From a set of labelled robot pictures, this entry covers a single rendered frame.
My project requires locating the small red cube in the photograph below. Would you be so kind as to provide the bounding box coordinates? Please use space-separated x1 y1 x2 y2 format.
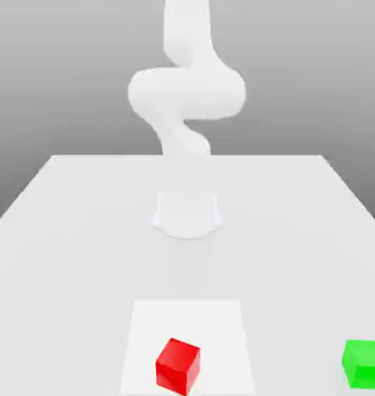
155 337 202 396

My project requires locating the small green cube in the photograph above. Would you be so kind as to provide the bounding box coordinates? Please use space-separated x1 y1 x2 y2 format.
341 339 375 390

